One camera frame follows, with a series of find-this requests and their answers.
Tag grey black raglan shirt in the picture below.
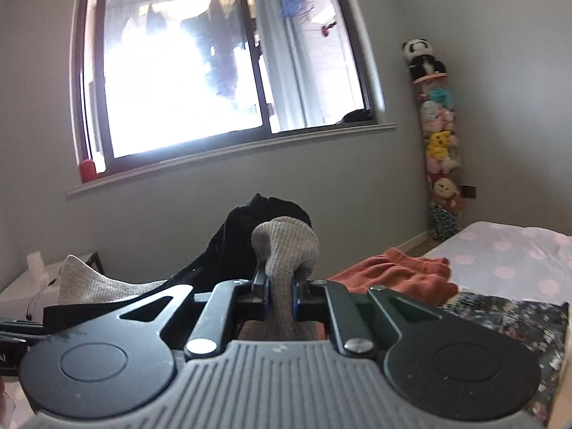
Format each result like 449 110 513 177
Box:
43 195 319 341

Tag white nightstand by window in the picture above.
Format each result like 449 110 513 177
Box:
1 261 85 324

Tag orange folded sweater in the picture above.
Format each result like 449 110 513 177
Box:
329 248 459 307

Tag pink dotted bed sheet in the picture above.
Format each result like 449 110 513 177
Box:
426 222 571 304

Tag red cup on sill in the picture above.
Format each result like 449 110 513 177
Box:
79 160 99 183

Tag plush toy column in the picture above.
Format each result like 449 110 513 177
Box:
402 39 462 241

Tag dark floral folded garment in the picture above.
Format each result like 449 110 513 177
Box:
442 291 569 427

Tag bedroom window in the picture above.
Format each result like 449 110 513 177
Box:
73 0 385 179

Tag black wall socket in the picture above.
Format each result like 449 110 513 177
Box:
460 185 477 199

